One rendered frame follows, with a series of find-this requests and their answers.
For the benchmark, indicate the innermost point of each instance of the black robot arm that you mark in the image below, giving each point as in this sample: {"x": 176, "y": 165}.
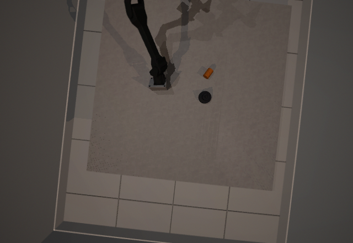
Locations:
{"x": 137, "y": 16}

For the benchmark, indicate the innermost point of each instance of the orange knob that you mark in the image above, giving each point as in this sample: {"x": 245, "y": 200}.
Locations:
{"x": 208, "y": 73}

